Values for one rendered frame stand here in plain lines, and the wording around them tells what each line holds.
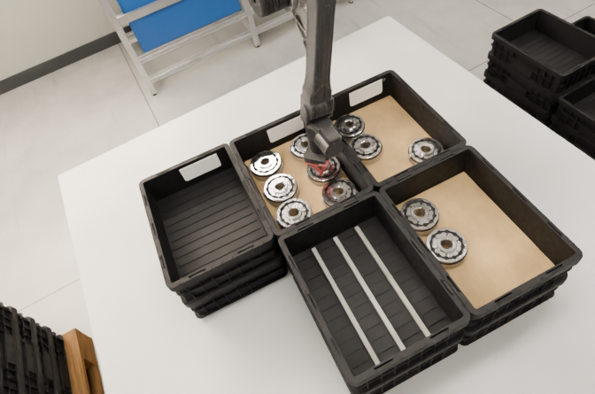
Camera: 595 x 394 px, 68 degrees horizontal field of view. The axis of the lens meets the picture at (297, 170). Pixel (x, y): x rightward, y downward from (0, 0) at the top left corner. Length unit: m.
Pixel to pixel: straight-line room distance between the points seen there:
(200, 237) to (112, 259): 0.38
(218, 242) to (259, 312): 0.23
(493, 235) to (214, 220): 0.79
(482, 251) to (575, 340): 0.30
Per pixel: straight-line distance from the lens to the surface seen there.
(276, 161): 1.40
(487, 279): 1.21
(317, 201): 1.32
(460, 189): 1.34
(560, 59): 2.37
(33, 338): 2.07
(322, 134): 1.14
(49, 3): 3.88
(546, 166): 1.62
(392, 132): 1.47
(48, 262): 2.76
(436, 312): 1.16
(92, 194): 1.83
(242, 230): 1.32
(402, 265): 1.20
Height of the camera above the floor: 1.91
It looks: 50 degrees down
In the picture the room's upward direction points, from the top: 15 degrees counter-clockwise
